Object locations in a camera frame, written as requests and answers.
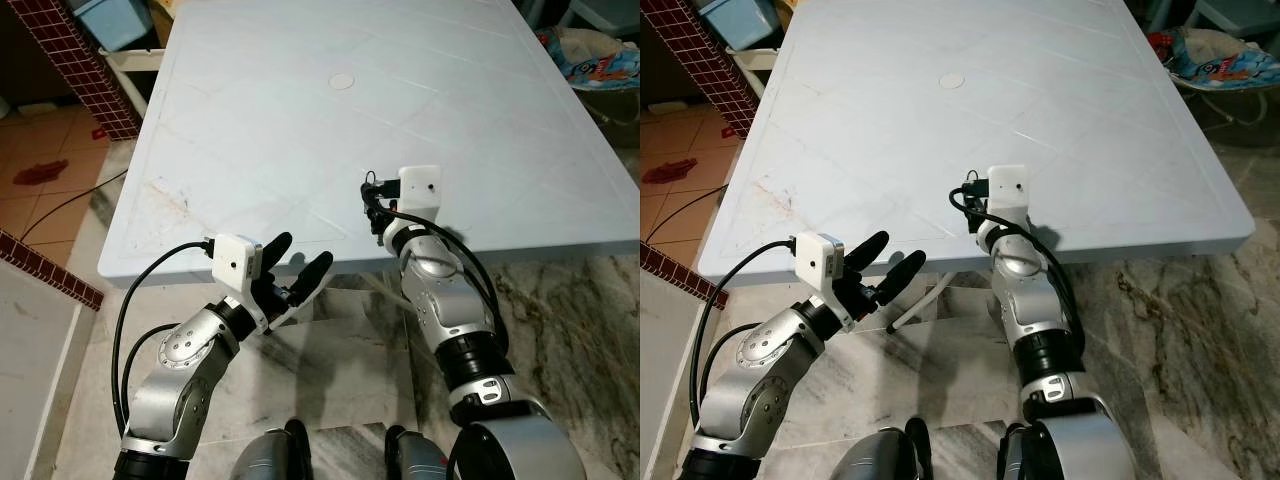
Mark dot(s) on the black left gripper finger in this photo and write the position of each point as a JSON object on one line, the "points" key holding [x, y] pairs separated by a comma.
{"points": [[312, 277], [902, 277], [277, 250], [867, 251]]}

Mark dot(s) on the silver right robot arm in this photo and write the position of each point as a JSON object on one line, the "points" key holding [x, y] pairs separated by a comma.
{"points": [[450, 310], [1030, 310]]}

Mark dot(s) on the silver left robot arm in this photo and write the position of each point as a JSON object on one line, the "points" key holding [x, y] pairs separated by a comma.
{"points": [[185, 370], [765, 370]]}

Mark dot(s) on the white table leg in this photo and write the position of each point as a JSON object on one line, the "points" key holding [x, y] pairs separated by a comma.
{"points": [[918, 300]]}

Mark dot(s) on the white plastic table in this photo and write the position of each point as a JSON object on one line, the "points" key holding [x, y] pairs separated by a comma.
{"points": [[1000, 110], [350, 150]]}

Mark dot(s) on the white round table cap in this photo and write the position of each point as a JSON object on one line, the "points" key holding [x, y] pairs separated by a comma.
{"points": [[342, 81], [952, 80]]}

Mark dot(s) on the robot left leg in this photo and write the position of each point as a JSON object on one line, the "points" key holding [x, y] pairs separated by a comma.
{"points": [[880, 455], [270, 455]]}

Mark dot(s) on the robot leg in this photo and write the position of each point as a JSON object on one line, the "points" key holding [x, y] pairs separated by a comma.
{"points": [[418, 458], [270, 455], [880, 455], [1015, 458]]}

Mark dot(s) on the red tiled curb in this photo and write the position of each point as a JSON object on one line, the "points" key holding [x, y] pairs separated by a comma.
{"points": [[668, 272], [50, 268]]}

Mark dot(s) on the robot right leg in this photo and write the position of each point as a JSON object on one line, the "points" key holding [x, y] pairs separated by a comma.
{"points": [[1015, 458], [418, 458]]}

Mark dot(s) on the red cloth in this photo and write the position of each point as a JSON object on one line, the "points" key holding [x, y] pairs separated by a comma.
{"points": [[668, 169], [40, 171]]}

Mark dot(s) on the white plastic rack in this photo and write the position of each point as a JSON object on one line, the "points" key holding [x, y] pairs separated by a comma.
{"points": [[755, 60], [135, 62]]}

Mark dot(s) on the red tiled pillar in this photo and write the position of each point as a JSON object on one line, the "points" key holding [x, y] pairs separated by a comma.
{"points": [[700, 60], [90, 70]]}

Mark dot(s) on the colourful printed cloth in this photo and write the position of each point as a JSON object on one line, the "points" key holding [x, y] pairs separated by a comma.
{"points": [[595, 62], [1220, 62]]}

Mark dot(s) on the blue plastic bin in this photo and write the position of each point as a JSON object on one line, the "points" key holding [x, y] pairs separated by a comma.
{"points": [[735, 18], [110, 20]]}

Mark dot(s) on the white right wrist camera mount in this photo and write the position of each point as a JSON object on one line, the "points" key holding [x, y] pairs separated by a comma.
{"points": [[1008, 190], [420, 190]]}

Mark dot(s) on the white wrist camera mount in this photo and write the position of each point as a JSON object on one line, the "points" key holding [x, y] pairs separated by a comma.
{"points": [[420, 190], [818, 262], [235, 262], [1008, 190]]}

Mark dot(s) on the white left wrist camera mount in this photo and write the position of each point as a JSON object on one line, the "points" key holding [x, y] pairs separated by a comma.
{"points": [[818, 262], [235, 262]]}

